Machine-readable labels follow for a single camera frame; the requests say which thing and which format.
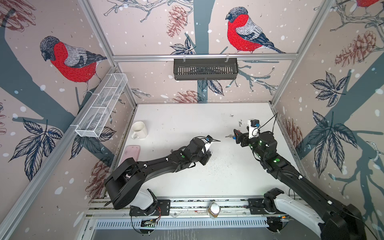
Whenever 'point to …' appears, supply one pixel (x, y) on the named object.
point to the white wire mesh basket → (94, 120)
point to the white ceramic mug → (140, 130)
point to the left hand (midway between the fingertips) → (210, 153)
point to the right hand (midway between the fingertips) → (240, 130)
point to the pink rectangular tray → (131, 151)
